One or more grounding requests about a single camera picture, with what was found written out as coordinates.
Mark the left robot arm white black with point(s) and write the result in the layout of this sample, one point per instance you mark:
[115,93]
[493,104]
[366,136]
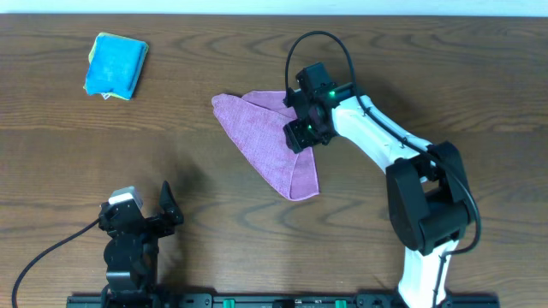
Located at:
[131,255]

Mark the purple microfiber cloth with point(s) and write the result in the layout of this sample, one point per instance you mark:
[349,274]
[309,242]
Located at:
[254,122]

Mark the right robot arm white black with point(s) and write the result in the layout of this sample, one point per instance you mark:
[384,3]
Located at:
[429,200]

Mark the blue folded cloth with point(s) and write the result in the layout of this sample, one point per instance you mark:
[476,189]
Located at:
[114,65]

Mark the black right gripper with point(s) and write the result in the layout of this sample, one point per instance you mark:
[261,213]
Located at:
[295,139]

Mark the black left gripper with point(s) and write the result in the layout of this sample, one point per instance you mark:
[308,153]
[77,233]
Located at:
[151,223]

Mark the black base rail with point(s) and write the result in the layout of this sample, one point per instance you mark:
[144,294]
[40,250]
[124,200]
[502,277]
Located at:
[206,300]

